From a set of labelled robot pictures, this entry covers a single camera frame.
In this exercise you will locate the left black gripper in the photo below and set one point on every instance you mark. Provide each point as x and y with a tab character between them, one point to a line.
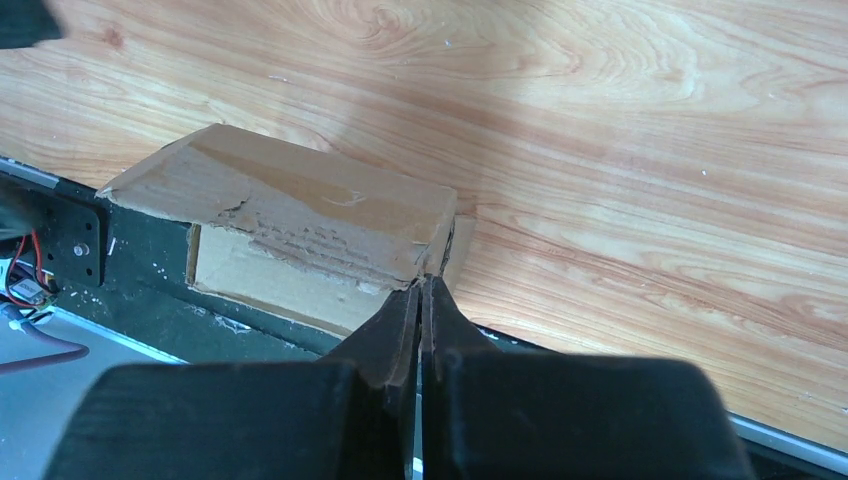
25	23

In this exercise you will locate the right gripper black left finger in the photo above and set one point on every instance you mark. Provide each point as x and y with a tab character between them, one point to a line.
379	418

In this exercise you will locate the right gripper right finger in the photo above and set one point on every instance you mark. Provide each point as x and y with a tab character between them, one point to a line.
459	403

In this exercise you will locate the brown cardboard box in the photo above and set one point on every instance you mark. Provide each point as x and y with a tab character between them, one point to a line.
318	238

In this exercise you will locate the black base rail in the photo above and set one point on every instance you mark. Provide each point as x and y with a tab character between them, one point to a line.
125	271

